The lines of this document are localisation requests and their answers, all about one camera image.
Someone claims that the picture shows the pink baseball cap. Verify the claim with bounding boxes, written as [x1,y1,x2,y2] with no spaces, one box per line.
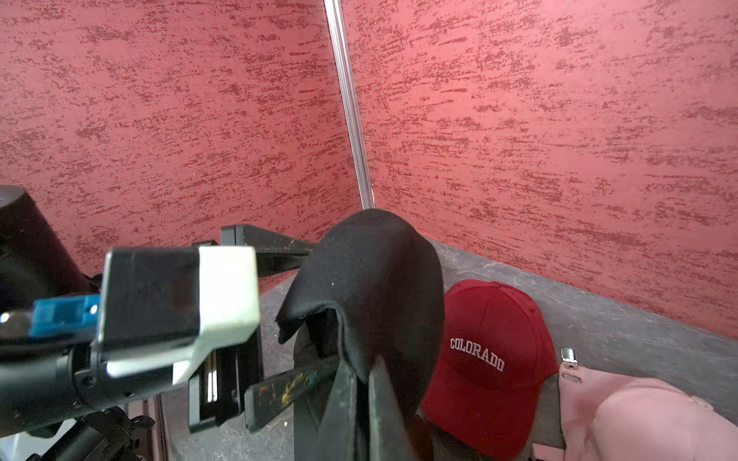
[530,347,737,460]

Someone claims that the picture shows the black cap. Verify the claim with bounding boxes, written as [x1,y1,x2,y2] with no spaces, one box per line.
[275,208,446,461]

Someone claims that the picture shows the left rear aluminium corner post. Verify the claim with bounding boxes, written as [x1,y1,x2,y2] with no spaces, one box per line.
[323,0,376,209]

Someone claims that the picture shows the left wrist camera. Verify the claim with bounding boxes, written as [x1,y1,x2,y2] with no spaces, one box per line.
[1,246,261,385]

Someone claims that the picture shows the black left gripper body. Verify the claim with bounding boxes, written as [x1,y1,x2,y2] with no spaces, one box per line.
[188,328,264,433]

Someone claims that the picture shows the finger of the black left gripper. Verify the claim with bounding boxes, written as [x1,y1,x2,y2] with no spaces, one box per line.
[243,355,339,432]
[220,225,314,278]

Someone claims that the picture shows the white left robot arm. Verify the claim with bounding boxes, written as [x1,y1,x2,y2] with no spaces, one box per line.
[1,186,337,460]

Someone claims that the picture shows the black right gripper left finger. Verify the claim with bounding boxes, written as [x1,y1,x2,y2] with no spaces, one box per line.
[309,361,357,461]

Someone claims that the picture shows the dark red baseball cap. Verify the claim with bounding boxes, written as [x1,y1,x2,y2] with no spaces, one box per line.
[421,280,558,460]

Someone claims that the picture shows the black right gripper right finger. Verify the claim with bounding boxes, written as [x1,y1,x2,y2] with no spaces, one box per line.
[368,355,419,461]

